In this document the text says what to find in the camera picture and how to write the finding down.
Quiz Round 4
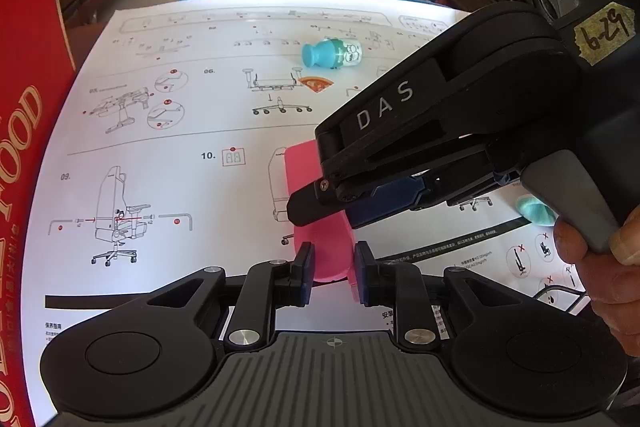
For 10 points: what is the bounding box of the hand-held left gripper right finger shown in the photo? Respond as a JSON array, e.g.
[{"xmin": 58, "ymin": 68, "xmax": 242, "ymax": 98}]
[{"xmin": 354, "ymin": 241, "xmax": 503, "ymax": 353}]

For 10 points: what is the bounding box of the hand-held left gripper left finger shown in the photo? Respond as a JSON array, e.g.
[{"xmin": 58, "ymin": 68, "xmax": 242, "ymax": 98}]
[{"xmin": 145, "ymin": 241, "xmax": 317, "ymax": 353}]

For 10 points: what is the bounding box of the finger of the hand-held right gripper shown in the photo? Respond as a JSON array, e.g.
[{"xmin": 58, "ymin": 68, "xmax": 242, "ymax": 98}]
[
  {"xmin": 345, "ymin": 142, "xmax": 521, "ymax": 230},
  {"xmin": 286, "ymin": 172, "xmax": 381, "ymax": 229}
]

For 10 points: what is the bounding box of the pink plastic case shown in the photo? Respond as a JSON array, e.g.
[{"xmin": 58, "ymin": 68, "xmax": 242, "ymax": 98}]
[{"xmin": 284, "ymin": 142, "xmax": 363, "ymax": 305}]

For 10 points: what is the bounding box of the red cardboard box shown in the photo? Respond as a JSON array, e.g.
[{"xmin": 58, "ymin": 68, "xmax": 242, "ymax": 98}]
[{"xmin": 0, "ymin": 0, "xmax": 77, "ymax": 427}]

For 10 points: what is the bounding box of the person's right hand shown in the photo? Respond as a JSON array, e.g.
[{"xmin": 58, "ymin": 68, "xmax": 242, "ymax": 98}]
[{"xmin": 554, "ymin": 204, "xmax": 640, "ymax": 353}]

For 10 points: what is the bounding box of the orange fan-shaped piece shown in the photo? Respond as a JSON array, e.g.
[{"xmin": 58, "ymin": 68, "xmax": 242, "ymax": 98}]
[{"xmin": 298, "ymin": 76, "xmax": 334, "ymax": 94}]

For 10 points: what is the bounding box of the white unicorn plush toy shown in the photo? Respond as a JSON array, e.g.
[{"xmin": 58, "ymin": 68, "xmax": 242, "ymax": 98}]
[{"xmin": 517, "ymin": 194, "xmax": 558, "ymax": 228}]

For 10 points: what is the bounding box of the white instruction sheet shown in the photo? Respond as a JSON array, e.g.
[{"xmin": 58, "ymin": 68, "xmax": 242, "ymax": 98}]
[{"xmin": 37, "ymin": 0, "xmax": 591, "ymax": 427}]

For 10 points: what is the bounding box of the small light blue bottle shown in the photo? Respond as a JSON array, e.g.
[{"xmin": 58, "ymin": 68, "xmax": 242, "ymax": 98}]
[{"xmin": 301, "ymin": 38, "xmax": 366, "ymax": 70}]

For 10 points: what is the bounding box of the black cable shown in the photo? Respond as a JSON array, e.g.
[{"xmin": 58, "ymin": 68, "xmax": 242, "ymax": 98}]
[{"xmin": 537, "ymin": 287, "xmax": 588, "ymax": 313}]

